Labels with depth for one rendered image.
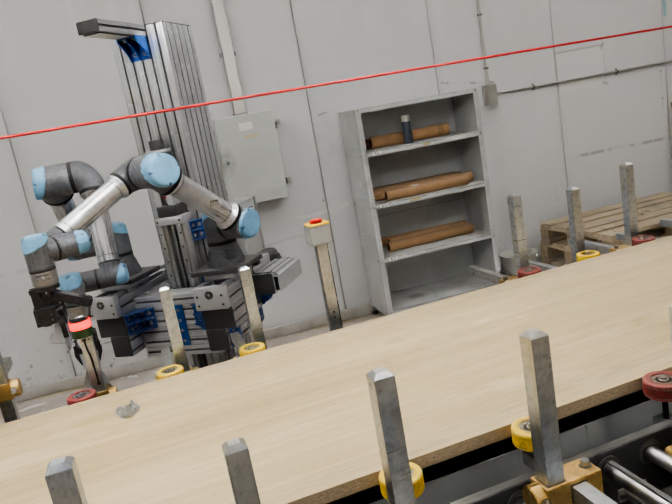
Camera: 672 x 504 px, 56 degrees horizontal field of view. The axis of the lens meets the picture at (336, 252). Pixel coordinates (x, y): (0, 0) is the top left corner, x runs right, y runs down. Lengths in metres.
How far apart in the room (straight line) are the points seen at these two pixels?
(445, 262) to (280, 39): 2.09
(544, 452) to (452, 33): 4.18
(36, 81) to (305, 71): 1.78
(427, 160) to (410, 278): 0.92
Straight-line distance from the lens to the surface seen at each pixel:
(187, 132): 2.78
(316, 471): 1.28
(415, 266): 5.01
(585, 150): 5.62
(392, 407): 1.02
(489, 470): 1.44
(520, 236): 2.39
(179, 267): 2.84
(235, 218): 2.42
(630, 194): 2.68
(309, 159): 4.70
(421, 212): 4.96
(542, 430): 1.18
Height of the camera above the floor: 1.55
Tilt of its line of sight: 12 degrees down
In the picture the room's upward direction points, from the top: 10 degrees counter-clockwise
